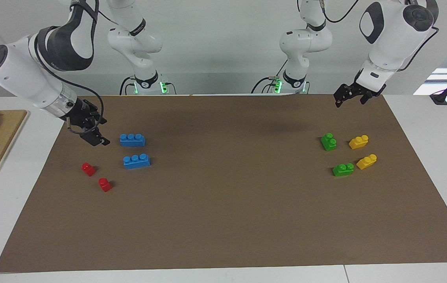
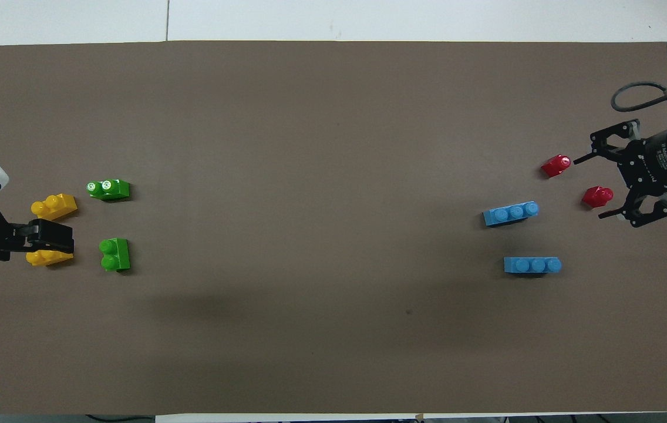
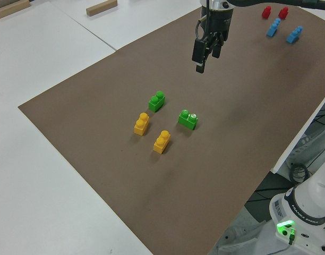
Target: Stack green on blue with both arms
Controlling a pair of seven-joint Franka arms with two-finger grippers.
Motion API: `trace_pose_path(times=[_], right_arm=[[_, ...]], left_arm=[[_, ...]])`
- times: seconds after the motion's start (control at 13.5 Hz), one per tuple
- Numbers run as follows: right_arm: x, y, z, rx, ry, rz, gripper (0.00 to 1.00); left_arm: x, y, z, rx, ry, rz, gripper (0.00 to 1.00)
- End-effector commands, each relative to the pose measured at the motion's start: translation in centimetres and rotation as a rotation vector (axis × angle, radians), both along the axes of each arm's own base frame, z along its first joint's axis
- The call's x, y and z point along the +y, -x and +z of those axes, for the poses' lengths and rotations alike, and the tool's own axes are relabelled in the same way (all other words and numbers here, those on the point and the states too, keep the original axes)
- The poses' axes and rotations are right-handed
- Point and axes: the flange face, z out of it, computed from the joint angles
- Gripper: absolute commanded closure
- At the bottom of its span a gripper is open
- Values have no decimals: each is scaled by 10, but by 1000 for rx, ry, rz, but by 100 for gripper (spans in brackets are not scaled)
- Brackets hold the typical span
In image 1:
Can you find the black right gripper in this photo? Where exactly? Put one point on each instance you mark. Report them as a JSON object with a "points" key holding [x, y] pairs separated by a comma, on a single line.
{"points": [[85, 114]]}

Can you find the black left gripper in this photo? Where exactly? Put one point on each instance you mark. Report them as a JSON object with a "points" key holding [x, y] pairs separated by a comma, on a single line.
{"points": [[357, 92]]}

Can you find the green two-stud toy brick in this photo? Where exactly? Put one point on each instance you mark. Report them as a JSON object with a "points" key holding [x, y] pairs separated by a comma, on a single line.
{"points": [[328, 142], [343, 169]]}

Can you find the blue three-stud toy brick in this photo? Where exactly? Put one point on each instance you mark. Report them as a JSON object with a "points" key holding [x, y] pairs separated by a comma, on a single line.
{"points": [[136, 162], [132, 140]]}

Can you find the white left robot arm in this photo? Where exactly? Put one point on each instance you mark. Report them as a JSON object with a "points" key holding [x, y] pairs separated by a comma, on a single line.
{"points": [[388, 39]]}

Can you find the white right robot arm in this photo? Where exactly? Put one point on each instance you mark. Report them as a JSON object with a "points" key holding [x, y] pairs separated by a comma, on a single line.
{"points": [[19, 74]]}

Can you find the red one-stud toy brick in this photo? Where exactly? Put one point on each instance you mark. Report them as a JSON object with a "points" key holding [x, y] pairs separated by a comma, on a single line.
{"points": [[105, 184], [88, 169]]}

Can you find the yellow two-stud toy brick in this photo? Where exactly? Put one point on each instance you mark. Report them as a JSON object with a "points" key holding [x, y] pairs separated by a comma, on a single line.
{"points": [[358, 142], [366, 162]]}

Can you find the brown paper table mat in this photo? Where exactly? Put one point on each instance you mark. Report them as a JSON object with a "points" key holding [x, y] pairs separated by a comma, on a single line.
{"points": [[223, 216]]}

